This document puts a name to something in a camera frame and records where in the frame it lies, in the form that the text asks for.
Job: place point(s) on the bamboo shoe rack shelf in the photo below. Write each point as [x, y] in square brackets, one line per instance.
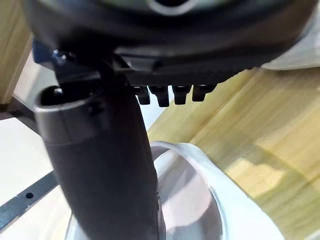
[250, 112]

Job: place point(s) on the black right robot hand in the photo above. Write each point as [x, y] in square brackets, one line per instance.
[105, 175]

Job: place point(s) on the bamboo rack side post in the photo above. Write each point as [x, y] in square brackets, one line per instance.
[12, 50]

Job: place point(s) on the black metal rack bar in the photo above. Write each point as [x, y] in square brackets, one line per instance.
[20, 200]
[15, 110]

